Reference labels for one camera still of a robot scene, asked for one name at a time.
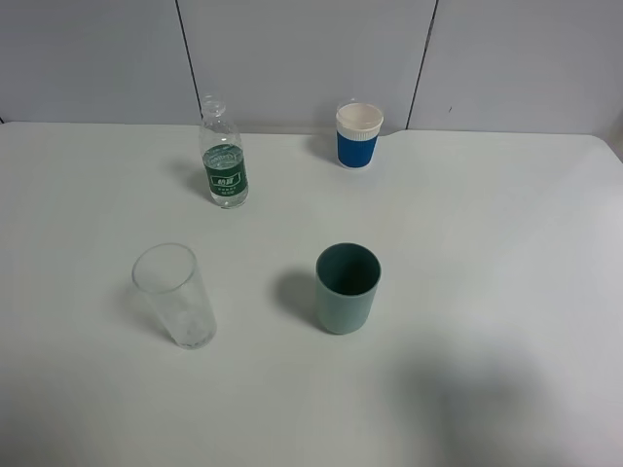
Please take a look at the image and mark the clear bottle with green label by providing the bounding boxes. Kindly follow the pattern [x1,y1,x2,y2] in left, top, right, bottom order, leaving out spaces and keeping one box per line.
[200,93,248,209]

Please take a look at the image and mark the teal green plastic cup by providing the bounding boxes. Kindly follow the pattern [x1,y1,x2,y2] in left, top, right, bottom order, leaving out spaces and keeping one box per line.
[315,242,382,335]

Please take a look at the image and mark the blue and white paper cup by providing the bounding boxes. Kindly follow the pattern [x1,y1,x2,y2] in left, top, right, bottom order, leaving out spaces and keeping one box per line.
[336,99,384,169]

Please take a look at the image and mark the tall clear drinking glass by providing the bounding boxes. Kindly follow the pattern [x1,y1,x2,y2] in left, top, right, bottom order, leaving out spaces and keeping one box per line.
[131,242,217,349]

